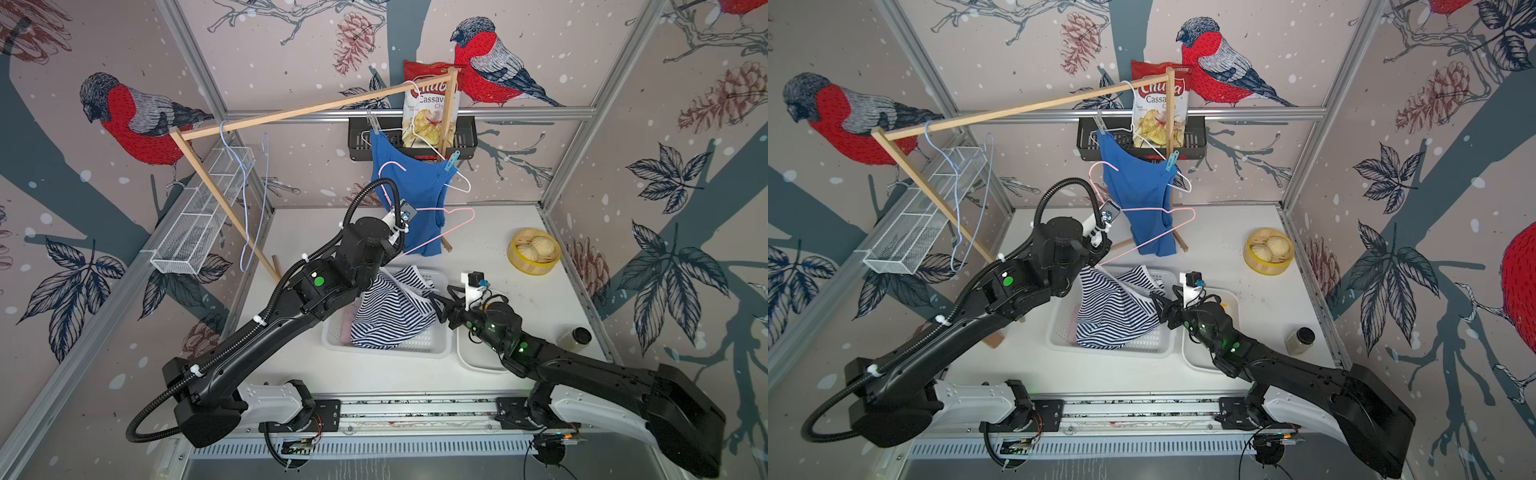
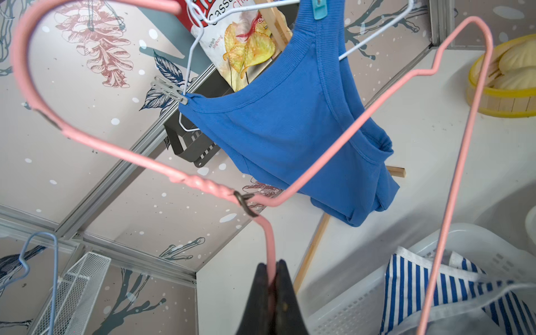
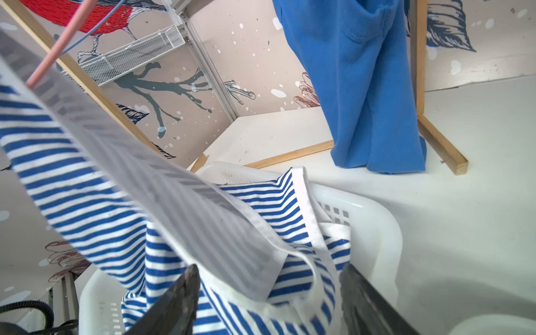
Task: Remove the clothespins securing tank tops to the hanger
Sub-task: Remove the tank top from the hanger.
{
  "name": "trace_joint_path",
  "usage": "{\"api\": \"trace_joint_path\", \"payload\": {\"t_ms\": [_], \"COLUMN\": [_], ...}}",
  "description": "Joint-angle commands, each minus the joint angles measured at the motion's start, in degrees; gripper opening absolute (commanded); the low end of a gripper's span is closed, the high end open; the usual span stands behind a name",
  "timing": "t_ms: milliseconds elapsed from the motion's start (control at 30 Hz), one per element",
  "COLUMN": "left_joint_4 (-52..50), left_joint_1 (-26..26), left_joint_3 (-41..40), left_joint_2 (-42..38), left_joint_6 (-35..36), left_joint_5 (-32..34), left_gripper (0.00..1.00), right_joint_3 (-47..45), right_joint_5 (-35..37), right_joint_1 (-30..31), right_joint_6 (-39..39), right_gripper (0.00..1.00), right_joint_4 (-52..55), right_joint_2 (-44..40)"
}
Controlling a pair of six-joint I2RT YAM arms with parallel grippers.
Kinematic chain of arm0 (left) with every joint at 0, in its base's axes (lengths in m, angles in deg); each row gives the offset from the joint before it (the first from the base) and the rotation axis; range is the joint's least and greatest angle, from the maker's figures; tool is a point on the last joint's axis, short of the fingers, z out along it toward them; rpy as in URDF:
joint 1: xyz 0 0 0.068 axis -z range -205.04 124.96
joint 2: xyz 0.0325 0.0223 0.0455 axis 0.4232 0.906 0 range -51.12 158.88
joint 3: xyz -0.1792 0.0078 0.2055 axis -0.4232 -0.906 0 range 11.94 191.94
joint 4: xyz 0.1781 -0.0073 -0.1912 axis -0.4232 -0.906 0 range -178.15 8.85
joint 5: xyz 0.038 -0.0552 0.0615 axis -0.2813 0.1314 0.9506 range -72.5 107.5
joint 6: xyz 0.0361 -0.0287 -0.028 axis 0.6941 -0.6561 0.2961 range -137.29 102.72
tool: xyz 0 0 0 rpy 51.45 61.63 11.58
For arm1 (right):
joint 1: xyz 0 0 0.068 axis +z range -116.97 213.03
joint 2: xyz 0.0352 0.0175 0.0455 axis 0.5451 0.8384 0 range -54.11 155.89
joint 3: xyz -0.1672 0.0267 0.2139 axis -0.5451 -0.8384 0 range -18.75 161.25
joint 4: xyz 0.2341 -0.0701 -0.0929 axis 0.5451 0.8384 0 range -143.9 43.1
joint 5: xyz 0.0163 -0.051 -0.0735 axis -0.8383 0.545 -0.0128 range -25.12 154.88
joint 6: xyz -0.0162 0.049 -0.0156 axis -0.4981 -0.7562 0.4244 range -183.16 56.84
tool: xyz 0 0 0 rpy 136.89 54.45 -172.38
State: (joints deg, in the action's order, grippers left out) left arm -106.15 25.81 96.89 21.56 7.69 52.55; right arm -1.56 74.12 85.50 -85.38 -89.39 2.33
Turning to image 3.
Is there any blue white striped tank top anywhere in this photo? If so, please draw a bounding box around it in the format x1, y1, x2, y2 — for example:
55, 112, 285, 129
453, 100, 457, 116
1, 34, 350, 334

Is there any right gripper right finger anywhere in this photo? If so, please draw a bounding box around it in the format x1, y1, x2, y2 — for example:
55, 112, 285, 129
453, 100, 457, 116
340, 265, 418, 335

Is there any light blue wire hanger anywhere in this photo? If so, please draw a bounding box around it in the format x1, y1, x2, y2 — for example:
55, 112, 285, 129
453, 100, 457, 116
61, 0, 125, 55

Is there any white plastic tray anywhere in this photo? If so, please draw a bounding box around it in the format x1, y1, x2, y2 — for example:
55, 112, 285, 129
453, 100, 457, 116
449, 314, 535, 335

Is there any wooden clothes rack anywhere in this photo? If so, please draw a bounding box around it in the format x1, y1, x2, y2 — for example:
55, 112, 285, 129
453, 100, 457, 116
1, 1, 468, 175

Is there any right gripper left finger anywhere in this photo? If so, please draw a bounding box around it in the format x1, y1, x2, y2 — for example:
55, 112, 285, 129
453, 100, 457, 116
126, 265, 200, 335

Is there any pink wire hanger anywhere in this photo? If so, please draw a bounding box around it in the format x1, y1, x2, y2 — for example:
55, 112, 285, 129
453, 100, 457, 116
26, 0, 97, 89

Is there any white wire wall basket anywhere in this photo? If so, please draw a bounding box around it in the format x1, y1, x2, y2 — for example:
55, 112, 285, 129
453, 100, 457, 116
80, 25, 185, 86

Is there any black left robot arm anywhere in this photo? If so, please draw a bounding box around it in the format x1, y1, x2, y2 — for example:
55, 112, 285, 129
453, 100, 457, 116
1, 300, 79, 335

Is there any white perforated plastic basket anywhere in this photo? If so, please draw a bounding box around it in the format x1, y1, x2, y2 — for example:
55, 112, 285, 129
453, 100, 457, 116
78, 162, 403, 334

